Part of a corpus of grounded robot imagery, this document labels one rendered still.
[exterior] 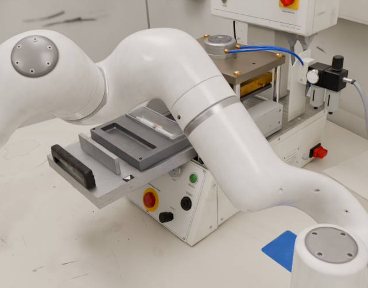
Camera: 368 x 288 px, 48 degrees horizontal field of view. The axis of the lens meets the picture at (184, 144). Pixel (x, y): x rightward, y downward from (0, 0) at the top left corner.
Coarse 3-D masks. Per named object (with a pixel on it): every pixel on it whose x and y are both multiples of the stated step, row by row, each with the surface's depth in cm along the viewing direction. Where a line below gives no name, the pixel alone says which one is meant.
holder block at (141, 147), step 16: (96, 128) 99; (112, 128) 101; (128, 128) 98; (144, 128) 98; (112, 144) 93; (128, 144) 95; (144, 144) 94; (160, 144) 91; (176, 144) 91; (128, 160) 90; (144, 160) 87; (160, 160) 90
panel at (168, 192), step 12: (192, 168) 97; (204, 168) 95; (156, 180) 106; (168, 180) 103; (180, 180) 100; (204, 180) 95; (132, 192) 113; (144, 192) 109; (156, 192) 106; (168, 192) 103; (180, 192) 100; (192, 192) 97; (144, 204) 109; (156, 204) 106; (168, 204) 103; (180, 204) 100; (192, 204) 97; (156, 216) 106; (180, 216) 100; (192, 216) 97; (168, 228) 103; (180, 228) 100
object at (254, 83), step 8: (248, 80) 102; (256, 80) 102; (264, 80) 104; (232, 88) 99; (240, 88) 99; (248, 88) 101; (256, 88) 103; (264, 88) 106; (240, 96) 100; (248, 96) 102
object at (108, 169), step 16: (80, 144) 96; (96, 144) 90; (48, 160) 95; (80, 160) 92; (96, 160) 92; (112, 160) 85; (176, 160) 92; (64, 176) 91; (96, 176) 87; (112, 176) 86; (144, 176) 87; (160, 176) 90; (80, 192) 87; (96, 192) 82; (112, 192) 82; (128, 192) 85
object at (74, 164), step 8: (56, 144) 91; (56, 152) 89; (64, 152) 88; (56, 160) 92; (64, 160) 86; (72, 160) 85; (72, 168) 85; (80, 168) 82; (88, 168) 82; (80, 176) 83; (88, 176) 81; (88, 184) 82
